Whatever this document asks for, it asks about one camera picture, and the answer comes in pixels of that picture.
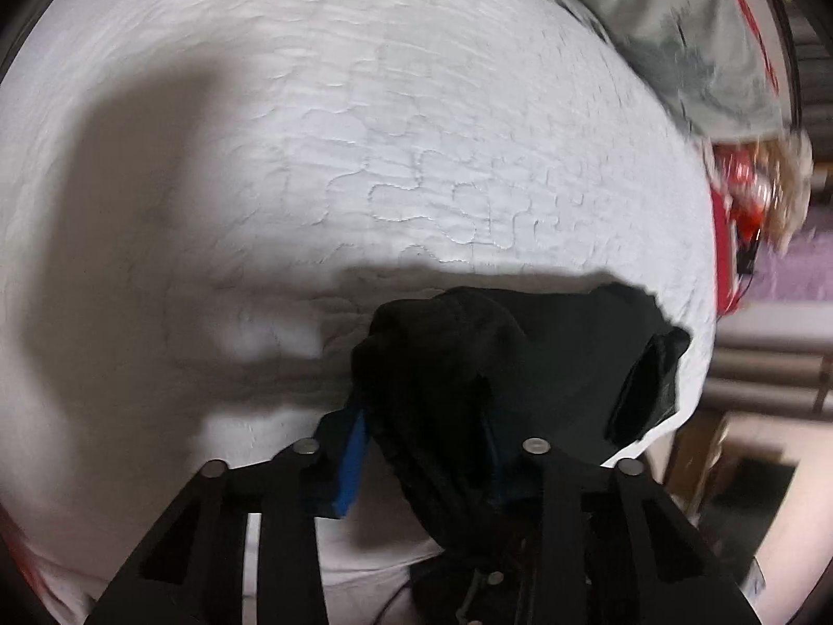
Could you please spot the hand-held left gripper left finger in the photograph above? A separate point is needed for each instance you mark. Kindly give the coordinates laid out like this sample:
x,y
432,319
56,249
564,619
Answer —
x,y
348,462

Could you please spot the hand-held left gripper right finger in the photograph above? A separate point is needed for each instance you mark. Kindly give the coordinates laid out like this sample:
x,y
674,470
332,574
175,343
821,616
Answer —
x,y
553,488

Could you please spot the black pants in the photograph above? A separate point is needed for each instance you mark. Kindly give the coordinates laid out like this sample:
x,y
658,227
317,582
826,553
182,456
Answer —
x,y
494,364

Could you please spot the red cloth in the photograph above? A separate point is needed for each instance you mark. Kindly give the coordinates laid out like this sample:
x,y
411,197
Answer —
x,y
723,254

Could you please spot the white quilted bed cover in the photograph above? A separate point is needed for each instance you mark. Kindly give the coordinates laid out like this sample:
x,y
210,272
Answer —
x,y
325,143

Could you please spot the bag of plush toys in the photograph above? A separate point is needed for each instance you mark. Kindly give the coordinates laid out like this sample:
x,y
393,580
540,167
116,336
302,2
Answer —
x,y
774,189

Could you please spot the grey floral pillow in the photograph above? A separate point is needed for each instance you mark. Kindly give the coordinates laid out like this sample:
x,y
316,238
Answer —
x,y
664,32

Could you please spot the red patterned bedding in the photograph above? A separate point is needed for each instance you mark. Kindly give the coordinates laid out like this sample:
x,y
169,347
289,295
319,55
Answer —
x,y
748,13

